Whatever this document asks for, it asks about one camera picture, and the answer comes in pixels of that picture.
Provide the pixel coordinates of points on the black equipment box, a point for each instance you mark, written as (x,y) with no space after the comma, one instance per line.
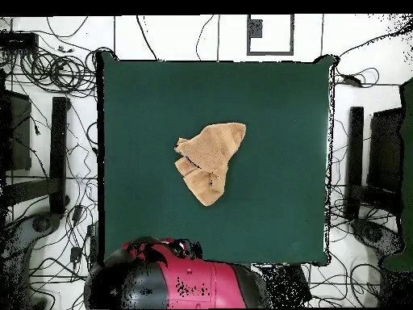
(19,135)
(385,151)

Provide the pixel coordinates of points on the grey chair base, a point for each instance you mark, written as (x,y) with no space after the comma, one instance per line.
(19,239)
(374,234)

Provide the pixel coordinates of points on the black power adapter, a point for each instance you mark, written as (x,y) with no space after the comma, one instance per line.
(351,80)
(75,254)
(77,213)

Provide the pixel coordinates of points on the dark green draped cloth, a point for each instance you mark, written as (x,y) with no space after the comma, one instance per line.
(407,161)

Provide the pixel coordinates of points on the grey square floor frame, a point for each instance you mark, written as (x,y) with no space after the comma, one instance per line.
(255,29)

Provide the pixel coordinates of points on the black stand frame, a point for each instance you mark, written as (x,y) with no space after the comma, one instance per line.
(355,155)
(58,155)

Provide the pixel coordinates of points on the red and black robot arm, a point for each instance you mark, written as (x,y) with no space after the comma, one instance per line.
(193,284)

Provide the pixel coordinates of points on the tan terry towel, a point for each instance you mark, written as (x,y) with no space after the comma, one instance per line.
(209,151)

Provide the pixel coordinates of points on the black power strip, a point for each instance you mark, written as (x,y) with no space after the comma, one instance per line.
(93,242)

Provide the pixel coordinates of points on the dark green table cloth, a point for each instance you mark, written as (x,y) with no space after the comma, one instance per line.
(145,129)

